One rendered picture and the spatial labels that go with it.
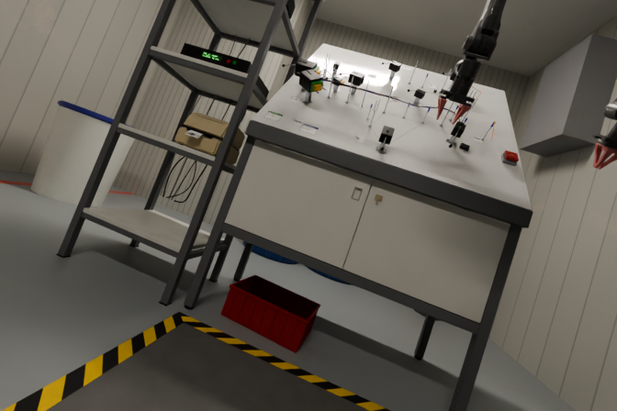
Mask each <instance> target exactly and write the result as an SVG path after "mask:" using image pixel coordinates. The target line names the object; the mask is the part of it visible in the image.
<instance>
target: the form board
mask: <svg viewBox="0 0 617 411"><path fill-rule="evenodd" d="M327 54H328V58H327ZM314 55H315V58H314ZM330 55H331V56H330ZM316 57H317V59H316ZM329 58H330V62H329ZM313 59H314V62H315V61H316V62H317V63H318V66H319V67H320V70H324V69H325V68H326V61H325V59H327V60H328V61H327V64H329V65H328V67H327V71H328V72H326V77H328V78H331V77H332V73H331V72H332V70H333V64H334V63H335V62H336V61H338V62H340V63H341V64H340V67H339V69H338V71H337V73H351V72H352V71H357V72H360V73H363V74H365V79H364V83H363V84H361V85H360V86H357V87H358V88H363V89H366V86H367V83H368V80H369V84H368V86H367V90H369V91H373V92H376V93H380V94H385V95H390V96H397V97H400V98H398V99H399V100H402V101H404V102H407V103H411V104H412V103H414V100H415V98H416V96H414V94H415V91H409V92H408V89H410V90H417V89H421V90H422V91H425V92H429V93H426V94H425V96H424V97H423V98H422V99H420V102H419V103H418V104H417V106H434V107H438V97H439V95H438V94H439V92H441V90H442V87H443V84H444V82H445V80H446V78H447V76H446V75H442V74H439V73H435V72H429V71H425V70H422V69H418V68H416V69H415V68H414V67H411V66H408V65H404V64H402V65H403V66H407V67H410V68H412V69H411V71H409V70H405V69H401V68H400V70H399V71H398V72H395V75H394V77H395V78H393V79H392V80H390V79H388V77H389V75H390V73H391V70H389V69H388V67H389V64H390V63H389V62H391V61H387V60H383V59H379V58H377V57H373V56H369V55H365V54H362V53H359V52H355V51H351V50H345V49H342V48H338V47H334V46H331V45H327V44H324V43H323V44H322V45H321V46H320V47H319V48H318V49H317V50H316V52H315V53H314V54H313V55H312V56H311V57H310V58H309V59H308V61H313ZM324 62H325V66H324ZM382 62H383V63H387V64H382ZM320 65H321V66H322V67H324V69H323V68H322V67H321V66H320ZM414 69H415V72H414V74H413V71H414ZM330 73H331V74H330ZM369 73H371V74H374V75H376V78H375V79H374V78H370V77H367V75H368V74H369ZM427 73H428V74H429V75H428V77H427V79H426V81H425V78H426V75H427ZM412 74H413V76H412V79H411V81H410V78H411V75H412ZM409 81H410V84H408V83H409ZM424 81H425V83H424ZM423 83H424V86H423V88H421V87H422V85H423ZM428 83H430V84H434V85H437V87H436V89H437V92H436V93H435V94H433V91H434V89H433V88H430V87H428ZM323 84H324V85H323V86H322V87H323V88H324V89H326V90H324V89H322V90H321V91H318V92H319V93H317V92H312V94H311V101H312V103H308V104H305V103H303V101H305V100H306V91H305V92H301V91H300V90H301V88H302V86H301V85H300V84H299V77H297V76H295V74H294V75H293V76H292V77H291V78H290V79H289V80H288V81H287V82H286V83H285V84H284V85H283V86H282V87H281V89H280V90H279V91H278V92H277V93H276V94H275V95H274V96H273V97H272V98H271V99H270V100H269V101H268V102H267V103H266V104H265V105H264V107H263V108H262V109H261V110H260V111H259V112H258V113H257V114H256V115H255V116H254V117H253V118H252V119H251V121H254V122H257V123H260V124H264V125H266V126H269V127H272V128H277V129H280V130H283V131H285V132H288V133H291V134H294V135H298V136H300V137H303V138H306V139H311V140H314V141H317V142H319V143H322V144H325V145H328V146H332V147H334V148H337V149H340V150H345V151H348V152H351V153H353V154H356V155H359V156H363V157H366V158H368V159H371V160H374V161H379V162H382V163H384V164H387V165H390V166H393V167H397V168H400V169H402V170H405V171H408V172H413V173H416V174H418V175H421V176H424V177H427V178H431V179H433V180H436V181H439V182H442V183H447V184H450V185H452V186H455V187H458V188H461V189H465V190H467V191H470V192H473V193H476V194H481V195H484V196H486V197H489V198H492V199H496V200H499V201H501V202H504V203H507V204H510V205H513V206H517V207H520V208H523V209H526V210H530V211H532V207H531V202H530V198H529V195H528V190H527V186H526V182H525V178H524V174H523V170H522V163H521V159H520V154H519V151H518V147H517V142H516V138H515V135H514V130H513V126H512V123H511V118H510V111H509V107H508V103H507V99H506V95H505V91H502V90H499V89H495V88H491V87H487V86H485V85H481V84H477V83H473V84H472V86H473V87H475V88H476V89H475V88H473V87H472V86H471V88H470V90H469V92H468V94H467V96H470V95H471V96H470V97H472V98H473V96H474V94H475V92H477V93H476V94H475V96H474V97H475V98H474V99H476V98H478V99H476V100H475V101H474V103H472V104H471V105H472V106H474V107H473V108H471V109H470V110H469V112H468V114H467V115H466V118H467V121H466V122H465V120H466V118H465V119H464V121H463V122H465V125H466V128H465V131H464V132H463V134H462V136H461V137H460V138H456V140H455V141H454V142H457V143H456V145H454V144H453V145H452V146H453V147H452V148H449V145H450V144H451V143H449V142H446V140H447V139H450V138H451V137H452V136H453V135H451V132H452V130H453V128H454V126H455V124H456V122H457V121H459V119H458V120H457V121H456V122H455V123H454V124H452V123H453V120H454V117H455V115H454V116H453V118H452V121H450V120H449V119H451V117H452V115H453V113H452V112H449V113H448V115H447V117H446V119H445V120H444V118H445V116H446V114H447V111H448V110H445V109H444V110H443V112H442V113H441V115H440V117H439V119H438V120H437V119H436V117H437V113H438V108H431V109H430V111H429V112H428V115H427V116H426V114H427V111H428V109H429V108H427V107H417V106H411V105H409V108H408V104H405V103H402V102H400V101H399V103H398V104H393V103H389V102H388V104H387V100H388V97H384V96H381V95H377V94H371V93H368V92H366V94H365V91H361V90H357V89H356V92H357V93H355V94H354V95H351V94H350V95H349V100H348V103H349V104H345V102H347V98H348V94H349V91H350V87H346V86H339V91H338V92H337V94H330V98H327V97H328V96H329V93H328V92H327V91H328V90H329V89H330V87H331V82H325V81H323ZM392 86H393V90H392V93H391V94H390V92H391V89H392ZM436 89H435V90H436ZM473 90H474V91H473ZM472 91H473V93H472ZM479 91H480V92H481V93H480V92H479ZM471 93H472V94H471ZM364 95H365V100H364V103H363V99H364ZM290 96H294V97H297V98H300V99H299V100H298V101H297V103H294V102H290V101H287V99H288V98H289V97H290ZM379 99H380V102H379ZM376 100H377V103H376ZM378 102H379V105H378ZM475 102H476V103H475ZM362 103H363V107H360V106H361V105H362ZM371 104H373V106H372V108H371V111H370V106H371ZM386 104H387V108H386V111H385V112H386V113H385V114H383V113H382V112H384V110H385V107H386ZM474 104H475V105H474ZM377 105H378V107H377ZM375 106H376V108H377V110H376V108H375ZM472 106H471V107H472ZM374 108H375V111H376V112H375V115H374V118H373V122H372V125H371V126H372V127H371V128H369V127H368V126H369V125H370V123H371V120H372V117H373V114H374ZM407 108H408V111H407V113H406V115H405V112H406V110H407ZM268 111H273V112H276V113H278V114H282V115H283V116H282V117H281V119H280V120H279V121H275V120H273V119H269V118H266V117H264V115H265V114H266V113H267V112H268ZM369 111H370V115H369V118H368V119H369V120H366V119H367V117H368V114H369ZM404 115H405V118H402V117H404ZM425 116H426V118H425ZM294 117H296V118H299V119H302V120H304V121H303V123H302V124H301V126H298V125H295V124H292V123H290V122H291V120H292V119H293V118H294ZM424 118H425V120H424V124H422V123H421V122H423V119H424ZM443 120H444V122H443ZM493 121H495V122H496V123H495V126H494V131H493V138H492V141H491V137H492V130H493V127H492V128H490V126H491V125H492V123H493ZM442 122H443V126H442V127H440V126H439V125H441V124H442ZM304 123H305V124H308V125H311V126H313V127H316V128H319V130H318V131H317V133H316V134H315V135H312V134H309V133H307V132H304V131H301V130H299V129H300V128H301V127H302V125H303V124H304ZM383 126H388V127H391V128H394V129H395V130H394V134H393V137H392V140H391V141H390V144H389V145H388V144H386V146H385V149H387V152H383V151H381V150H376V146H378V147H380V144H381V142H379V138H380V135H381V132H382V129H383ZM489 129H490V131H489V132H488V130H489ZM487 132H488V134H487V135H486V133H487ZM354 134H357V135H360V136H363V137H365V142H364V143H361V142H358V141H354V140H353V137H354ZM473 135H475V136H478V137H481V138H484V136H485V135H486V136H485V138H484V141H483V143H479V142H476V141H473V140H472V138H473ZM461 143H465V144H466V145H469V146H470V147H469V150H468V151H466V150H462V149H460V148H459V147H460V144H461ZM505 150H508V151H511V152H514V153H517V154H518V158H519V160H518V162H517V165H516V166H512V165H509V164H506V163H503V162H501V156H500V155H501V154H502V152H503V153H504V151H505Z"/></svg>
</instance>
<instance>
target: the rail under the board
mask: <svg viewBox="0 0 617 411"><path fill-rule="evenodd" d="M245 134H246V135H247V136H248V137H251V138H254V139H258V140H260V141H263V142H266V143H269V144H272V145H275V146H277V147H280V148H283V149H286V150H291V151H294V152H296V153H299V154H302V155H305V156H308V157H310V158H313V159H316V160H319V161H324V162H327V163H329V164H332V165H335V166H338V167H341V168H344V169H346V170H349V171H352V172H357V173H360V174H362V175H365V176H368V177H371V178H374V179H376V180H378V181H381V182H384V183H389V184H392V185H395V186H397V187H400V188H403V189H406V190H409V191H412V192H414V193H417V194H422V195H425V196H428V197H430V198H433V199H436V200H439V201H442V202H445V203H447V204H450V205H453V206H458V207H461V208H463V209H466V210H469V211H472V212H475V213H478V214H480V215H483V216H486V217H491V218H494V219H497V220H499V221H502V222H505V223H508V224H511V225H514V226H517V227H520V228H528V227H529V225H530V222H531V218H532V215H533V211H530V210H526V209H523V208H520V207H517V206H515V205H510V204H507V203H504V202H501V201H499V200H496V199H492V198H489V197H486V196H484V195H481V194H476V193H473V192H470V191H467V190H465V189H461V188H458V187H455V186H452V185H450V184H447V183H442V182H439V181H436V180H433V179H431V178H427V177H424V176H421V175H418V174H416V173H413V172H408V171H405V170H402V169H400V168H397V167H393V166H390V165H387V164H384V163H382V162H379V161H374V160H371V159H368V158H366V157H363V156H359V155H356V154H353V153H351V152H348V151H345V150H340V149H337V148H334V147H332V146H328V145H325V144H322V143H319V142H317V141H314V140H311V139H306V138H303V137H300V136H298V135H294V134H291V133H288V132H285V131H283V130H280V129H277V128H272V127H269V126H266V125H264V124H260V123H257V122H254V121H251V120H250V122H249V124H248V127H247V129H246V131H245Z"/></svg>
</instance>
